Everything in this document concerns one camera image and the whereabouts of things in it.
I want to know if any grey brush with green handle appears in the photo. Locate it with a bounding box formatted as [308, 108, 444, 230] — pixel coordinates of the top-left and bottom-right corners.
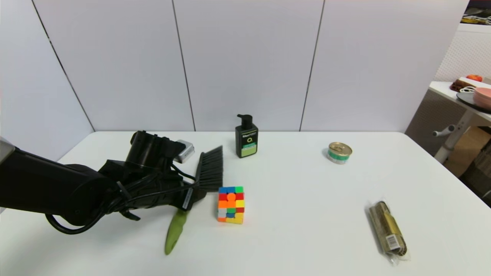
[164, 145, 224, 256]

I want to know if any white perforated panel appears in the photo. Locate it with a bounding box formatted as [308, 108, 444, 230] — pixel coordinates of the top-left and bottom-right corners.
[433, 24, 491, 82]

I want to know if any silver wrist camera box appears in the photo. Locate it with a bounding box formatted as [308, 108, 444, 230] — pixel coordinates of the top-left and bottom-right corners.
[173, 140, 195, 164]

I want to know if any stack of pink bowls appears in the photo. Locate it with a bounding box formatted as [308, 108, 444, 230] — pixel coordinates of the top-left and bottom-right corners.
[473, 87, 491, 112]

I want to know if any gold packet in clear wrap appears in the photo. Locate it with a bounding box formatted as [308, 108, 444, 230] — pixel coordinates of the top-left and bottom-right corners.
[368, 201, 409, 266]

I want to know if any small tin can, green label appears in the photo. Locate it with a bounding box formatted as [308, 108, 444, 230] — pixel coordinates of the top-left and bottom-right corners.
[328, 142, 353, 165]

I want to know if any yellow and black clutter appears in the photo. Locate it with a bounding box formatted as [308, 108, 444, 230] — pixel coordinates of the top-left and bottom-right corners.
[460, 8, 491, 26]

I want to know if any black pump bottle, green label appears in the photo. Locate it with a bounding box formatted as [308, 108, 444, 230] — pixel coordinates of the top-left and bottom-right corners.
[235, 114, 259, 159]

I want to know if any brown cardboard box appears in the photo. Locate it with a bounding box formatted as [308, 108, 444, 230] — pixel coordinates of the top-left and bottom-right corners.
[445, 126, 491, 179]

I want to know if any white side table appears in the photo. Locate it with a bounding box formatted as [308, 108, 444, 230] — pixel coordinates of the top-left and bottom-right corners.
[428, 81, 491, 164]

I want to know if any multicoloured puzzle cube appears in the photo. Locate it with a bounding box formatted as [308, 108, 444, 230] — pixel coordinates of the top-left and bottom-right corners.
[217, 186, 245, 225]

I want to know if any brown and white box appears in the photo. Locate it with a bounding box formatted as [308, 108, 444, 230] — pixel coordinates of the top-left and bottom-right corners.
[450, 78, 488, 92]

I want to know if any dark ridged crate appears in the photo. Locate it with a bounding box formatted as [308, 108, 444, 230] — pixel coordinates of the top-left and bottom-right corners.
[460, 140, 491, 209]

